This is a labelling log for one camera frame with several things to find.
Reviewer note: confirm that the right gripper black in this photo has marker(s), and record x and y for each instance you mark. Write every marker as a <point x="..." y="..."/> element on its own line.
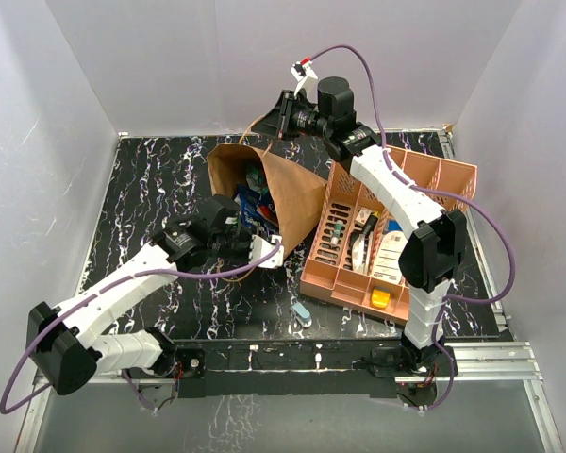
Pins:
<point x="278" y="123"/>

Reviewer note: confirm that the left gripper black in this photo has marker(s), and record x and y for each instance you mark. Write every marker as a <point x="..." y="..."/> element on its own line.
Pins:
<point x="248" y="237"/>

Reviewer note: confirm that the blue chips bag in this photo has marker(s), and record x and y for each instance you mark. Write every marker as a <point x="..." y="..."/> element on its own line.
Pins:
<point x="257" y="211"/>

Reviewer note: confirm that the brown paper bag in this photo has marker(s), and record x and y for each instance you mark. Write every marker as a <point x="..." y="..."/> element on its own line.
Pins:
<point x="298" y="193"/>

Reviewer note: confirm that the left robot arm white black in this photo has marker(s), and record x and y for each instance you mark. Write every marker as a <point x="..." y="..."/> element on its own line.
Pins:
<point x="69" y="343"/>

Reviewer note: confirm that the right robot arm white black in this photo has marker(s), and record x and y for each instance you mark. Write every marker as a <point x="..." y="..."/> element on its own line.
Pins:
<point x="436" y="236"/>

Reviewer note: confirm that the teal snack packet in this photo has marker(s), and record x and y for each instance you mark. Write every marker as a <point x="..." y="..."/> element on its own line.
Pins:
<point x="256" y="178"/>

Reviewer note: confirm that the small blue white stapler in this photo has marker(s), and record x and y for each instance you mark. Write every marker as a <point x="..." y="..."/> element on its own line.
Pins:
<point x="301" y="314"/>

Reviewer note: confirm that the white green tube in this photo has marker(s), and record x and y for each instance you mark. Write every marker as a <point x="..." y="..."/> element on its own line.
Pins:
<point x="336" y="232"/>

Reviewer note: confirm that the orange plastic organizer tray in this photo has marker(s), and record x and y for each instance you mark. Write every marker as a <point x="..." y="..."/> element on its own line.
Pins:
<point x="353" y="261"/>

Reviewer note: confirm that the black marker pen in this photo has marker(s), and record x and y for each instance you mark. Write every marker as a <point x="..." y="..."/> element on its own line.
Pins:
<point x="370" y="224"/>

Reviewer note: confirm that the white label card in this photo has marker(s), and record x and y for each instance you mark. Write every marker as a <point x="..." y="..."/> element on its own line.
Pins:
<point x="386" y="263"/>

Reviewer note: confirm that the yellow block in tray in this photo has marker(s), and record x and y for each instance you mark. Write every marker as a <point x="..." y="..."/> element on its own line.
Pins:
<point x="380" y="298"/>

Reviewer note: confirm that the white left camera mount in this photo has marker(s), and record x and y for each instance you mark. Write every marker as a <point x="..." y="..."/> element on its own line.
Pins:
<point x="266" y="253"/>

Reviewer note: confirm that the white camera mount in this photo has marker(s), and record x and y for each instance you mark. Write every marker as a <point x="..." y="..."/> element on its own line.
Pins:
<point x="306" y="78"/>
<point x="266" y="253"/>

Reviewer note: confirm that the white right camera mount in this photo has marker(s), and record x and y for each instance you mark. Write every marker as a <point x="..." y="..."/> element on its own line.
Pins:
<point x="306" y="78"/>

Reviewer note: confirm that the aluminium front rail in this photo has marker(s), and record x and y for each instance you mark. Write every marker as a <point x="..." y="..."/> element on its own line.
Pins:
<point x="298" y="396"/>

